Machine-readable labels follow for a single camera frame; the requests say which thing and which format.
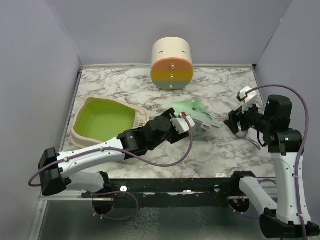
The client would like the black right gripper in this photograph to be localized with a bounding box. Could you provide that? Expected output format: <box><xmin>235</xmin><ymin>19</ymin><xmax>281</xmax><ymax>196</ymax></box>
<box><xmin>224</xmin><ymin>98</ymin><xmax>272</xmax><ymax>133</ymax></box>

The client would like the silver metal scoop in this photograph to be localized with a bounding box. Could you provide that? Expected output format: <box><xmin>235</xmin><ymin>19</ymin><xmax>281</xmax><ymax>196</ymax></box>
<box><xmin>236</xmin><ymin>124</ymin><xmax>261</xmax><ymax>150</ymax></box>

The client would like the grey plastic bag clip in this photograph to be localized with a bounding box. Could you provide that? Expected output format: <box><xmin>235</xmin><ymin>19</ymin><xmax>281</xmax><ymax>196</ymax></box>
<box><xmin>192</xmin><ymin>116</ymin><xmax>220</xmax><ymax>130</ymax></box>

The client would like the green cat litter bag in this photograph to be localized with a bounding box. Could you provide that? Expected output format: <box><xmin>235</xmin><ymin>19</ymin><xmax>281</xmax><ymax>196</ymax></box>
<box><xmin>171</xmin><ymin>98</ymin><xmax>218</xmax><ymax>131</ymax></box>

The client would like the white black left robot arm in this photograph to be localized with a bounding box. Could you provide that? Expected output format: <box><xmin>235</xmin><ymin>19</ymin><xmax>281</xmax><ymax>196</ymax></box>
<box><xmin>37</xmin><ymin>108</ymin><xmax>195</xmax><ymax>198</ymax></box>

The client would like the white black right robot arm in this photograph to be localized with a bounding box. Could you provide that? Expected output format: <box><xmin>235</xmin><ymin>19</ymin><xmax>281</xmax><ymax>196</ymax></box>
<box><xmin>224</xmin><ymin>95</ymin><xmax>320</xmax><ymax>239</ymax></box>

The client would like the beige green litter box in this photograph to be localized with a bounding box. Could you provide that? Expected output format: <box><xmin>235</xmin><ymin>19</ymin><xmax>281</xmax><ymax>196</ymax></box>
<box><xmin>70</xmin><ymin>96</ymin><xmax>150</xmax><ymax>148</ymax></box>

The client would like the cream round drawer cabinet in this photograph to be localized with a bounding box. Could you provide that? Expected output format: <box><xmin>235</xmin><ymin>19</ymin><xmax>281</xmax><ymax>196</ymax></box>
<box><xmin>150</xmin><ymin>37</ymin><xmax>194</xmax><ymax>91</ymax></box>

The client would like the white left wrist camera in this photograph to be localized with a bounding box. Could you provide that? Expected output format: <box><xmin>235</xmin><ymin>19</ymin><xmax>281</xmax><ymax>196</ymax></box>
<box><xmin>170</xmin><ymin>112</ymin><xmax>195</xmax><ymax>135</ymax></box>

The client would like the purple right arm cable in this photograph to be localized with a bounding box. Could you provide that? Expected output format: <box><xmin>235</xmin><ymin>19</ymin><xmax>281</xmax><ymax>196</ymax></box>
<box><xmin>244</xmin><ymin>84</ymin><xmax>310</xmax><ymax>240</ymax></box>

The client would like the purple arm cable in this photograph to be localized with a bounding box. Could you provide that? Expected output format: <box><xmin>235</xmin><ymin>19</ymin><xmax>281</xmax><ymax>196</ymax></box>
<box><xmin>27</xmin><ymin>120</ymin><xmax>195</xmax><ymax>188</ymax></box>
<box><xmin>244</xmin><ymin>84</ymin><xmax>310</xmax><ymax>240</ymax></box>

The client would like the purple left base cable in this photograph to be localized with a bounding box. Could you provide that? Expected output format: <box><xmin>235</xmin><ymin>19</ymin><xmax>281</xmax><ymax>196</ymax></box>
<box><xmin>87</xmin><ymin>190</ymin><xmax>140</xmax><ymax>221</ymax></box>

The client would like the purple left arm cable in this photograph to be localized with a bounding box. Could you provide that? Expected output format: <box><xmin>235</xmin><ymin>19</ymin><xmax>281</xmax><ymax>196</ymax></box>
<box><xmin>27</xmin><ymin>120</ymin><xmax>195</xmax><ymax>188</ymax></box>

